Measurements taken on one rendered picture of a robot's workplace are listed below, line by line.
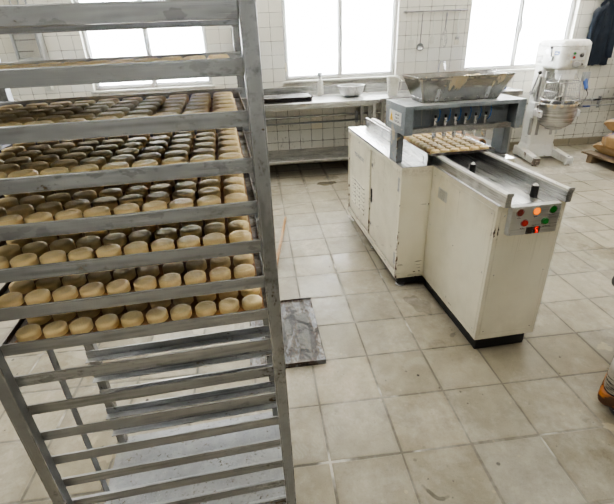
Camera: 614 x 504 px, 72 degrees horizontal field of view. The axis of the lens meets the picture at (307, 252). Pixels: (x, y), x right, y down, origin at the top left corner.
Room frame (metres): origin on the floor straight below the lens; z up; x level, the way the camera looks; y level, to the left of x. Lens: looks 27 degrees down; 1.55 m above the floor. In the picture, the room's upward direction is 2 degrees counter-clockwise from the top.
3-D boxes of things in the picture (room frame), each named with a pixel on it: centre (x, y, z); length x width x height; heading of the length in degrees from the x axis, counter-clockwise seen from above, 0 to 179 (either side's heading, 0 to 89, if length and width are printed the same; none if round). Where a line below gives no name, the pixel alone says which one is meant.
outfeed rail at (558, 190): (2.74, -1.04, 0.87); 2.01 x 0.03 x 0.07; 8
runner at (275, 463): (0.79, 0.39, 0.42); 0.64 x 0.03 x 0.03; 100
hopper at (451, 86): (2.61, -0.91, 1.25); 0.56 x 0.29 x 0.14; 98
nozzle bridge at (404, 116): (2.61, -0.91, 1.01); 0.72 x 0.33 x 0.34; 98
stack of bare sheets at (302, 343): (1.98, 0.15, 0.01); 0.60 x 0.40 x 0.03; 6
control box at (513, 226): (1.75, -1.03, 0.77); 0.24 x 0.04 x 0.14; 98
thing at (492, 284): (2.11, -0.98, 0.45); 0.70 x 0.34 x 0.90; 8
